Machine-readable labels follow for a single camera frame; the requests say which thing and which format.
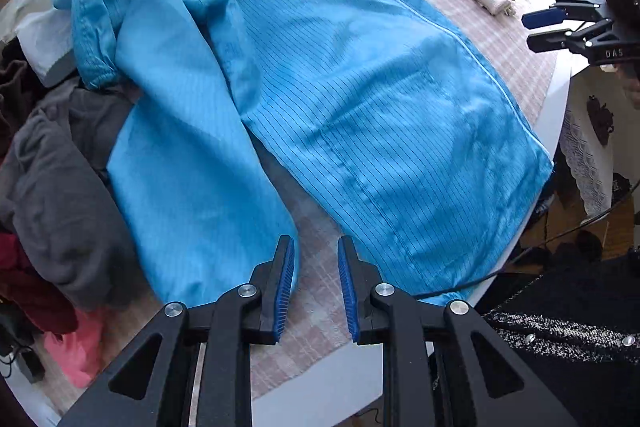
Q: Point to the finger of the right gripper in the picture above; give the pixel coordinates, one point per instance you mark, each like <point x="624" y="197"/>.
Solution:
<point x="543" y="18"/>
<point x="547" y="41"/>

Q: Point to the pink garment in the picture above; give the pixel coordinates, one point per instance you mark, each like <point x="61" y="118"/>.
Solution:
<point x="79" y="353"/>

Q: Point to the blue striped work coat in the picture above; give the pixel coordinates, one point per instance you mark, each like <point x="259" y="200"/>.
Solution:
<point x="310" y="91"/>

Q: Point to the dark brown garment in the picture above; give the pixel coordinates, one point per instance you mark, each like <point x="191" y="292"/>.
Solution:
<point x="19" y="91"/>

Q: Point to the grey dark garment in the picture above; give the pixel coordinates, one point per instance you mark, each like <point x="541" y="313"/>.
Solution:
<point x="57" y="199"/>

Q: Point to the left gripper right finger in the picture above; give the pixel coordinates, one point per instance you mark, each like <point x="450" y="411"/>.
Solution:
<point x="442" y="366"/>

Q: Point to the black power adapter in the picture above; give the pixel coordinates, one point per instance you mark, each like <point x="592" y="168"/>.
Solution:
<point x="29" y="364"/>

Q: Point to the white grey garment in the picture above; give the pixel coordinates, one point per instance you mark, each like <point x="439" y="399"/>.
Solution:
<point x="45" y="37"/>

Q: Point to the maroon garment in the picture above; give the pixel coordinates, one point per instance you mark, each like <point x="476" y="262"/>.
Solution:
<point x="42" y="303"/>

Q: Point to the person right hand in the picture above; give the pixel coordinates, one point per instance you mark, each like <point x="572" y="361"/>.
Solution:
<point x="630" y="83"/>

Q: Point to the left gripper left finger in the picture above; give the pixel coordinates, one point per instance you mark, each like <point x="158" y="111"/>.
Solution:
<point x="182" y="349"/>

